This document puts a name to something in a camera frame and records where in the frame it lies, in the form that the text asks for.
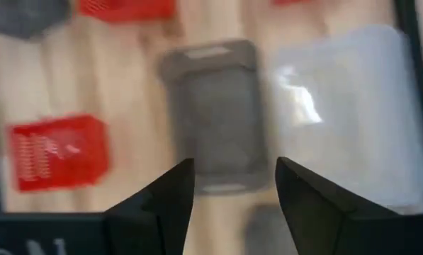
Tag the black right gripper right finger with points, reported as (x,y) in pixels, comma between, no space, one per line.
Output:
(331,223)

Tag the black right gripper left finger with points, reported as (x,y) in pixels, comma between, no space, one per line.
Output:
(154,219)

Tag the clear plastic container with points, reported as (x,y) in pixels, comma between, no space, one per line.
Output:
(353,106)

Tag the red plastic mesh basket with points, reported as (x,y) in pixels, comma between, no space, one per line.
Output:
(59,152)
(289,1)
(126,8)

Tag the dark grey plastic basket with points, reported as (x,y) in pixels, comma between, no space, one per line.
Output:
(214,117)

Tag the black aluminium table frame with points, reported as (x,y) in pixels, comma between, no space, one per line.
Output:
(411,53)

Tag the brown square tray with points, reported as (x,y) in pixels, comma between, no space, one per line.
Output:
(23,16)

